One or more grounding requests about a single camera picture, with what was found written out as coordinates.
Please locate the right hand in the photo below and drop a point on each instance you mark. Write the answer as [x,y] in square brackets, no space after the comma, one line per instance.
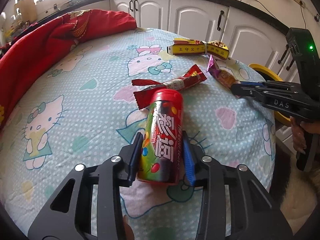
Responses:
[299,129]

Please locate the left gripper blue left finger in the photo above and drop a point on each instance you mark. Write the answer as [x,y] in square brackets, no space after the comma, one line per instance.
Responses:
[136,150]

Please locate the red candy tube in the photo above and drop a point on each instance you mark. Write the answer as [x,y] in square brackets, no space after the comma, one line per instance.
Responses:
[161,148]

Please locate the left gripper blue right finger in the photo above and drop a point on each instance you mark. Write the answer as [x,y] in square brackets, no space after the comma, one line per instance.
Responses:
[188,159]

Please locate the red blanket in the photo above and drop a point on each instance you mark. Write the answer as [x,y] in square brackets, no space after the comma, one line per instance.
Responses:
[36,52]

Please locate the Hello Kitty bed sheet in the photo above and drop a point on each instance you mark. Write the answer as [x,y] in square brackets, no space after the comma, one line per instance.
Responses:
[83,110]

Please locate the yellow rimmed trash bin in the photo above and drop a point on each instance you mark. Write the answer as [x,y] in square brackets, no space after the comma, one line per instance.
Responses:
[269,75]

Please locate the pink purple snack wrapper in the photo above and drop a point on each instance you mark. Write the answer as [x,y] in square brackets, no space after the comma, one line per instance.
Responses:
[218,69]

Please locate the red candy bar wrapper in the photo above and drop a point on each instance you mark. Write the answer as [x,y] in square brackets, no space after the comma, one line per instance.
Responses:
[143,97]

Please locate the yellow snack box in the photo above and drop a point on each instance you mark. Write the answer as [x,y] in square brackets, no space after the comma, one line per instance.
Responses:
[183,46]

